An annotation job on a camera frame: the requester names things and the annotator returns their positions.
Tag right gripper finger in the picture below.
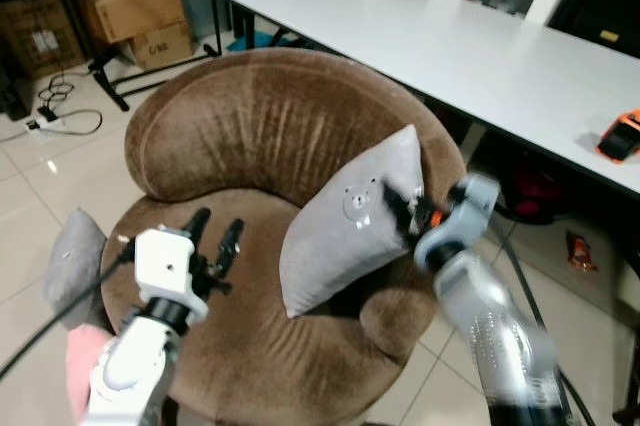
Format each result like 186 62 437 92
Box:
380 182 419 239

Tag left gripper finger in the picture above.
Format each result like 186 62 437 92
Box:
184 207 213 253
214 218 246 277

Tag grey pillow with bear print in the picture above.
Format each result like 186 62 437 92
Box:
278 124 427 320

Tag brown round velvet sofa chair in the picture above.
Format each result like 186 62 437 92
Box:
100 46 471 426

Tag plain grey pillow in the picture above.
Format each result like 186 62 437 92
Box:
42 207 110 333

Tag red and black bag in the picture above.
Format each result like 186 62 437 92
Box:
498 159 573 225

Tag pink cushion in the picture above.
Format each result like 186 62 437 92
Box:
64 323 118 419

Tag red snack packet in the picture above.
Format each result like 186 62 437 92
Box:
565 230 600 275

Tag long white table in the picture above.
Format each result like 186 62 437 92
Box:
221 0 640 194

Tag orange and black device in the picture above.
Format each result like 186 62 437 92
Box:
596 108 640 163

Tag white power strip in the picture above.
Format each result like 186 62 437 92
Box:
26 111 67 134

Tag large brown cardboard box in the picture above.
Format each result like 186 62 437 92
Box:
77 0 197 73

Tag dark cardboard box with labels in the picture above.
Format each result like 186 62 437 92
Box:
0 0 87 80

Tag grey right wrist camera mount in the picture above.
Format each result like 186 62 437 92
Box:
414 173 502 273

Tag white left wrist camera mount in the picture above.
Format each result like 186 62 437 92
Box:
132 227 197 325

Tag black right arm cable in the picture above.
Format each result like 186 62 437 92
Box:
488 214 598 426

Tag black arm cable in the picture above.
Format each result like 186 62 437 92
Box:
488 214 598 426
0 242 137 379

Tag black floor cable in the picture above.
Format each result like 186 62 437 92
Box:
0 64 105 144

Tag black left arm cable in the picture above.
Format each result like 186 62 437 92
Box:
0 242 137 379

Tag black metal rack frame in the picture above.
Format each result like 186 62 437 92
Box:
86 0 239 113

